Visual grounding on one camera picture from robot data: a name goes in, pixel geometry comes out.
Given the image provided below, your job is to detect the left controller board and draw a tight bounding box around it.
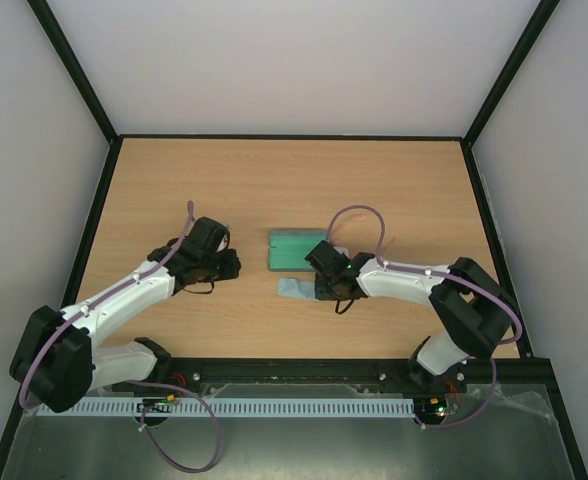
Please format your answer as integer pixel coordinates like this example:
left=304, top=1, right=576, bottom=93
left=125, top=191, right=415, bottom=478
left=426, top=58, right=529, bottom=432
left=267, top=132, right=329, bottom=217
left=135, top=395, right=180, bottom=414

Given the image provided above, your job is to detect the right controller board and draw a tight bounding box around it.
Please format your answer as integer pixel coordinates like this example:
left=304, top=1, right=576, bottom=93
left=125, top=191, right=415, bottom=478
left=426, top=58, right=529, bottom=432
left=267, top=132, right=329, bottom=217
left=414, top=395, right=460, bottom=419

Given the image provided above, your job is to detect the light blue cleaning cloth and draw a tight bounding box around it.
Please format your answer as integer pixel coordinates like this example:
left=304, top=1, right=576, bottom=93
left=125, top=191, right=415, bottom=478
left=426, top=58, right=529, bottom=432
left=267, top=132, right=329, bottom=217
left=277, top=277, right=317, bottom=301

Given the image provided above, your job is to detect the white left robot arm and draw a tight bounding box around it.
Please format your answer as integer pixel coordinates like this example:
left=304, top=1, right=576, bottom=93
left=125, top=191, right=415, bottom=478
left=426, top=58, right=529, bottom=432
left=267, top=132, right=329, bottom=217
left=9, top=217, right=241, bottom=413

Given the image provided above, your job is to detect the black frame post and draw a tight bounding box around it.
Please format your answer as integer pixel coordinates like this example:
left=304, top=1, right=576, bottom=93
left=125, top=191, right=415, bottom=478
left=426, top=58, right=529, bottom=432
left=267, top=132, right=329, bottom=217
left=463, top=0, right=561, bottom=146
left=26, top=0, right=121, bottom=146

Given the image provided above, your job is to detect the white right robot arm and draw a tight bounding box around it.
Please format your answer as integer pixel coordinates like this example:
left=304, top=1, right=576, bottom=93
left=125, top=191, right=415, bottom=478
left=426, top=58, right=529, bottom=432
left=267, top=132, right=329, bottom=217
left=305, top=240, right=522, bottom=392

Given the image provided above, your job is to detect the light blue slotted cable duct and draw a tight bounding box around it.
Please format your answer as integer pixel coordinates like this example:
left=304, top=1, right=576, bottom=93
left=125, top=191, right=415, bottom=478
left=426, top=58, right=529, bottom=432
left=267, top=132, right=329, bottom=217
left=68, top=397, right=416, bottom=419

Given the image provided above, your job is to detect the black frame post right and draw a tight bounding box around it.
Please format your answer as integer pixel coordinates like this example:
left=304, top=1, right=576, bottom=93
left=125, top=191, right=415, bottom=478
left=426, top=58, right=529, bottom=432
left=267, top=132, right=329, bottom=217
left=463, top=0, right=561, bottom=146

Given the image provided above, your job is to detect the grey green glasses case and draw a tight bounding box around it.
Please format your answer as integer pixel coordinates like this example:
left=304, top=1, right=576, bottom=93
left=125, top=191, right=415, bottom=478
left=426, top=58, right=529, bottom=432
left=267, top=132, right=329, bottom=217
left=268, top=229, right=326, bottom=272

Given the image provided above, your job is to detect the controller board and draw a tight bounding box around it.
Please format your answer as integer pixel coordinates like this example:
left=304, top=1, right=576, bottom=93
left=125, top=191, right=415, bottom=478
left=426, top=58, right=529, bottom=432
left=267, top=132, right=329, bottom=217
left=135, top=395, right=180, bottom=414
left=414, top=395, right=460, bottom=419

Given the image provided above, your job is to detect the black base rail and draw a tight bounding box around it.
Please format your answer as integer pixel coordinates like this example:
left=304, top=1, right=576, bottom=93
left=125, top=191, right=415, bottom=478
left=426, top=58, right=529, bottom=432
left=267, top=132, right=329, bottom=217
left=146, top=358, right=558, bottom=398

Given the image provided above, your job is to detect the black frame post left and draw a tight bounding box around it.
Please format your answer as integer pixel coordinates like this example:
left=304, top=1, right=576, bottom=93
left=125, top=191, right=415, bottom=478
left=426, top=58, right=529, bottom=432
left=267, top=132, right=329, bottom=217
left=26, top=0, right=121, bottom=146

